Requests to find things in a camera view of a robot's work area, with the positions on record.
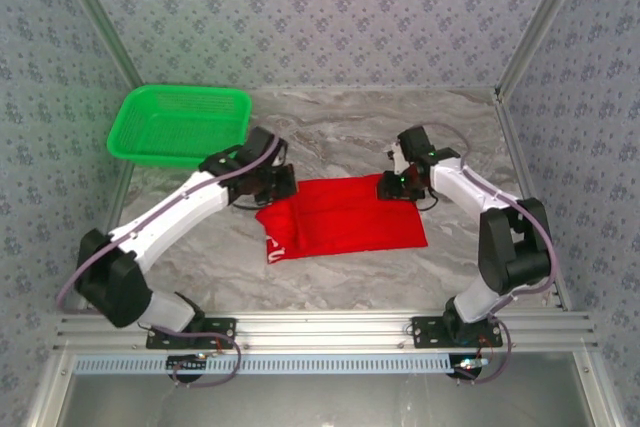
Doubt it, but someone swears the green plastic mesh basket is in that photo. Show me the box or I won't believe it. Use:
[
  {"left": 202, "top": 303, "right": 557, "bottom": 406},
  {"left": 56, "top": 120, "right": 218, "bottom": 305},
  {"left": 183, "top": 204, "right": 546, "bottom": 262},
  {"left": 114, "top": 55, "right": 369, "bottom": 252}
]
[{"left": 106, "top": 85, "right": 253, "bottom": 171}]

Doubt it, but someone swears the red t-shirt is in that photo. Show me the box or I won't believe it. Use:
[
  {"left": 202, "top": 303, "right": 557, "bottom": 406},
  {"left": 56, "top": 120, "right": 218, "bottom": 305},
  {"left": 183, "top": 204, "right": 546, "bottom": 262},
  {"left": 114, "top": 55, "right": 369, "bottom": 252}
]
[{"left": 254, "top": 172, "right": 429, "bottom": 267}]

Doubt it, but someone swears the small black controller board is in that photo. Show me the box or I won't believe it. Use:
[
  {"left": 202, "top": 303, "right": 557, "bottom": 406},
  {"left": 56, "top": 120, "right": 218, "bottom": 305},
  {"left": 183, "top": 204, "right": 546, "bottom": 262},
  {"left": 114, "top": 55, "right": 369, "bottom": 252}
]
[
  {"left": 449, "top": 355, "right": 490, "bottom": 379},
  {"left": 166, "top": 354, "right": 209, "bottom": 374}
]

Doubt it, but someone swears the metal lower shelf panel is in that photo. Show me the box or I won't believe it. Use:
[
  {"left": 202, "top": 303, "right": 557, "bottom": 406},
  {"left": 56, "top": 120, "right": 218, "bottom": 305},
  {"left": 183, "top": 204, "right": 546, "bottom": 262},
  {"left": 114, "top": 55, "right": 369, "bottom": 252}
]
[{"left": 29, "top": 351, "right": 624, "bottom": 427}]

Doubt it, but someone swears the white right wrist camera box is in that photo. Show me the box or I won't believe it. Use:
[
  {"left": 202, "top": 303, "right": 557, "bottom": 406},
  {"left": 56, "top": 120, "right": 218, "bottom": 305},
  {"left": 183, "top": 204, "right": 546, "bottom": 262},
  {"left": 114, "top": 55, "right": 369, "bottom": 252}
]
[{"left": 388, "top": 144, "right": 409, "bottom": 173}]

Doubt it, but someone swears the aluminium frame post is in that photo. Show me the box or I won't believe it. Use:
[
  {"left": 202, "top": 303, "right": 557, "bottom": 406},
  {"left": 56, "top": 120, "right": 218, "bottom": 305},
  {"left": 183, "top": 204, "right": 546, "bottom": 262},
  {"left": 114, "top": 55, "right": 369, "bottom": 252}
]
[
  {"left": 49, "top": 0, "right": 147, "bottom": 93},
  {"left": 493, "top": 0, "right": 599, "bottom": 104}
]

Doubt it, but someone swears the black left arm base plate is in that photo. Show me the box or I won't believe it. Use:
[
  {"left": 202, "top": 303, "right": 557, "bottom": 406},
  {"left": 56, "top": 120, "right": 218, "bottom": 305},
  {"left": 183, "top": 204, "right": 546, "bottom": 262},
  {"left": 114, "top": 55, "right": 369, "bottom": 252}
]
[{"left": 145, "top": 317, "right": 237, "bottom": 351}]

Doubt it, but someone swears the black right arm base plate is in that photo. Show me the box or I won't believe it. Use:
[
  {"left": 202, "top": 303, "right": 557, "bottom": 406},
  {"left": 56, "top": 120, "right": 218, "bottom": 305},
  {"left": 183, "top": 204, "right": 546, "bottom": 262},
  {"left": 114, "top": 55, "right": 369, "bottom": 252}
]
[{"left": 411, "top": 316, "right": 504, "bottom": 350}]

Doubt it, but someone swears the aluminium mounting rail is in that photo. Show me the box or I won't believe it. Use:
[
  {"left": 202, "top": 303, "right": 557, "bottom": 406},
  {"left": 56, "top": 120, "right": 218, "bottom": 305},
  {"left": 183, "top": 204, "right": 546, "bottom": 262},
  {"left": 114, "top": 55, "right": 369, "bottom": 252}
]
[{"left": 53, "top": 310, "right": 599, "bottom": 353}]

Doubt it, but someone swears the grey slotted cable duct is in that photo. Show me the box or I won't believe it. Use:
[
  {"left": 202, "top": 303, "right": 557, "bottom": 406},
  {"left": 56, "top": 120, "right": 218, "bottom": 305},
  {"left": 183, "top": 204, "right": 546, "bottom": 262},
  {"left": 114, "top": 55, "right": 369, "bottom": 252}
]
[{"left": 74, "top": 353, "right": 455, "bottom": 376}]

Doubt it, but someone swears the aluminium frame leg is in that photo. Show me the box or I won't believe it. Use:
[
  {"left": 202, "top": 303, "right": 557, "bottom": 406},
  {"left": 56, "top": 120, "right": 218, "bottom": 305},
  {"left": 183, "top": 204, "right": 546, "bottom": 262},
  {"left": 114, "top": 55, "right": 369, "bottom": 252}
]
[
  {"left": 24, "top": 352, "right": 76, "bottom": 427},
  {"left": 574, "top": 352, "right": 626, "bottom": 427}
]

